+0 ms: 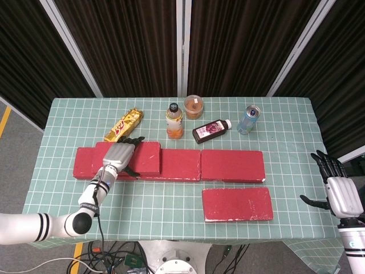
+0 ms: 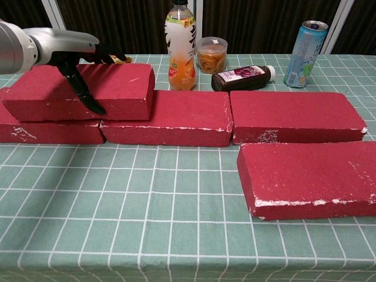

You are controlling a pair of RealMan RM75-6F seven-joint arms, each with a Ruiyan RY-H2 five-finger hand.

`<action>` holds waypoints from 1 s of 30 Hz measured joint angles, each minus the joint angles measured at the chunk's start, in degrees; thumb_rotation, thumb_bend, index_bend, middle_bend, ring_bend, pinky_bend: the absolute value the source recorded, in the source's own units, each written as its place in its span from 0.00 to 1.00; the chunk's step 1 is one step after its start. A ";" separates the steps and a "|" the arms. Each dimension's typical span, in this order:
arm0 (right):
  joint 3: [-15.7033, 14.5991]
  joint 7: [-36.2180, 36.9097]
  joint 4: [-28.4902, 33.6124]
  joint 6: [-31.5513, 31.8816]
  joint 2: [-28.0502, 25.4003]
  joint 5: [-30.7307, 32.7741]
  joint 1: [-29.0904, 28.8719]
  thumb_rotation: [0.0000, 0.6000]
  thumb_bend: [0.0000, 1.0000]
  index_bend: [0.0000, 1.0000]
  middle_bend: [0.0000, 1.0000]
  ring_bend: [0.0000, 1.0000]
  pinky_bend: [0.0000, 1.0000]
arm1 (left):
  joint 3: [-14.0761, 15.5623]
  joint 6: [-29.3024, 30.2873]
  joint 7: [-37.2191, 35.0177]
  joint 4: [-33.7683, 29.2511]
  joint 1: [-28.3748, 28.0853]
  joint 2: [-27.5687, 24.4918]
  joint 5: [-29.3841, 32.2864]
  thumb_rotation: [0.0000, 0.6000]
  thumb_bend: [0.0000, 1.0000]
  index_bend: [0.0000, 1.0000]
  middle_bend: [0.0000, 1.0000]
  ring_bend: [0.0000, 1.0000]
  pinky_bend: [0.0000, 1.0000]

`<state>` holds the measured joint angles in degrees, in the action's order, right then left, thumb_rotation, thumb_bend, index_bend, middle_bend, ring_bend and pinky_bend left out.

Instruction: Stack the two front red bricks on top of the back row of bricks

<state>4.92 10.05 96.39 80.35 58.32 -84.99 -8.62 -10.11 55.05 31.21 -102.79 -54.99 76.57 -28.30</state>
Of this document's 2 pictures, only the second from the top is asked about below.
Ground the gold biscuit pack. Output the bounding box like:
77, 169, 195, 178
108, 53, 133, 65

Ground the dark grape juice bottle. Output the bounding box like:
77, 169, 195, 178
210, 64, 277, 92

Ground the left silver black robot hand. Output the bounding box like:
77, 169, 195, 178
28, 27, 132, 116

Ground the light blue drink can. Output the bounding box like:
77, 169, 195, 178
283, 19, 330, 89

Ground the clear jar of rubber bands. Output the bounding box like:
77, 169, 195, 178
196, 36, 229, 74

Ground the green checked tablecloth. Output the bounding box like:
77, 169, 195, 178
0, 53, 376, 282

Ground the red foam brick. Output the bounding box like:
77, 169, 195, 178
229, 90, 369, 146
236, 140, 376, 222
100, 89, 234, 148
0, 87, 107, 145
1, 62, 156, 123

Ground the dark ribbed partition panel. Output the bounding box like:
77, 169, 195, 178
42, 0, 203, 55
0, 0, 64, 56
331, 0, 376, 55
195, 0, 358, 55

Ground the orange drink bottle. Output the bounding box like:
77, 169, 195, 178
163, 0, 197, 92

